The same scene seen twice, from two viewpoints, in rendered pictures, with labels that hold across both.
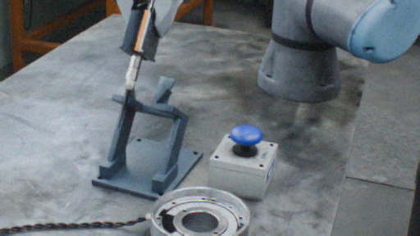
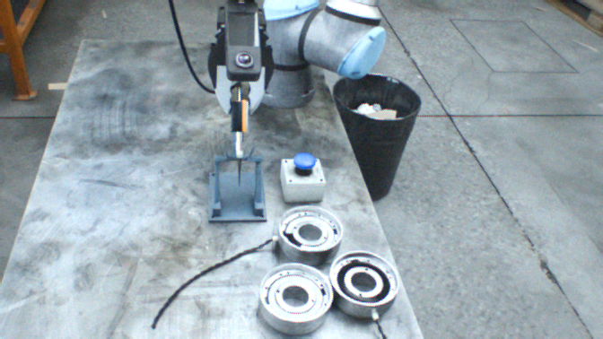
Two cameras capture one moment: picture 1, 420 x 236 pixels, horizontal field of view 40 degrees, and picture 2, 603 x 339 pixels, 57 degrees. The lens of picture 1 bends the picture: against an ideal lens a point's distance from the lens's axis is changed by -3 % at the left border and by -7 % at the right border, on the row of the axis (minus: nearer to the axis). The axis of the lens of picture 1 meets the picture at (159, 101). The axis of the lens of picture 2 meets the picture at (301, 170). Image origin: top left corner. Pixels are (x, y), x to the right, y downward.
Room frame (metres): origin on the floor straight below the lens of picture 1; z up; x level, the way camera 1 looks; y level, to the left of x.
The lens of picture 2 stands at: (0.01, 0.34, 1.47)
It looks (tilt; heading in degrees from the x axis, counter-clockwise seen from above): 38 degrees down; 325
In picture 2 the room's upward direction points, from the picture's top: 7 degrees clockwise
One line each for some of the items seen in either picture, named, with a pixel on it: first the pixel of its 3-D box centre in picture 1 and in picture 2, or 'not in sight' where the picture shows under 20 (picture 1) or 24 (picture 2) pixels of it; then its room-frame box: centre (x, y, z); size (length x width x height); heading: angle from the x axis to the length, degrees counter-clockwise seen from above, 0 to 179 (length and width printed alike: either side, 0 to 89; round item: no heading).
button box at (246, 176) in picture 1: (244, 163); (301, 177); (0.66, -0.11, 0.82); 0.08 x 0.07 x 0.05; 159
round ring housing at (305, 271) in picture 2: not in sight; (294, 299); (0.42, 0.04, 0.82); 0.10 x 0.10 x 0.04
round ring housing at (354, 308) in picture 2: not in sight; (362, 285); (0.40, -0.07, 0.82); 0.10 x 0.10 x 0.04
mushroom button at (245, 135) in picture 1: (245, 147); (303, 169); (0.65, -0.11, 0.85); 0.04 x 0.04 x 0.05
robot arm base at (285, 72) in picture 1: (302, 58); (284, 72); (0.98, -0.25, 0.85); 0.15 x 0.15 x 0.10
